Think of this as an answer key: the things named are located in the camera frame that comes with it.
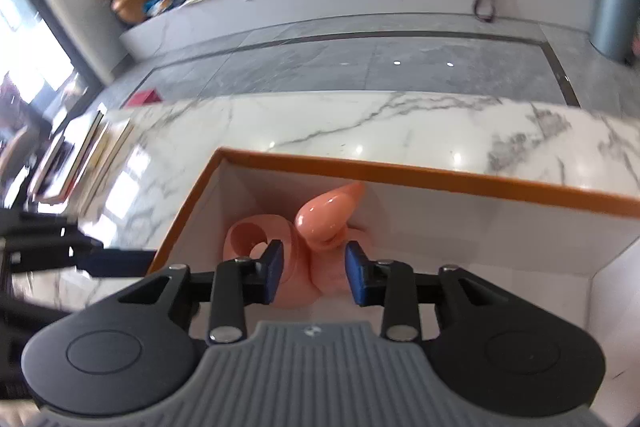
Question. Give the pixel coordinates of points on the pink pump bottle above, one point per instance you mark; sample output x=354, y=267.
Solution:
x=315, y=217

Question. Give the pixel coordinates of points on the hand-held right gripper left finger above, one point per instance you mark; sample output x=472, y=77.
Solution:
x=274, y=269

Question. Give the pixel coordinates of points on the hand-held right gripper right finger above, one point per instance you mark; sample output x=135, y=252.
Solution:
x=356, y=277

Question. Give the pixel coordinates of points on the red flat packet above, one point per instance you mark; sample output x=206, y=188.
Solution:
x=144, y=98

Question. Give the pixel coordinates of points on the orange-rimmed white cardboard box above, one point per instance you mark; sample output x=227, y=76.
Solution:
x=450, y=217

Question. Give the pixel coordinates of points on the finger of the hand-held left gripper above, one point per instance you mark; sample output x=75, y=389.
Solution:
x=120, y=263

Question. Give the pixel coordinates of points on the pink toothbrush holder cup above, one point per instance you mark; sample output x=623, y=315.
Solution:
x=240, y=239

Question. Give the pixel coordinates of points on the gold round vase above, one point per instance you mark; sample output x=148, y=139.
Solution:
x=129, y=4

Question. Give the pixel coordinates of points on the stack of books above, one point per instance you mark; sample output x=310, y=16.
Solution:
x=75, y=152

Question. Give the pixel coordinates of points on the grey metal trash can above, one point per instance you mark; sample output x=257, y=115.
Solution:
x=614, y=14

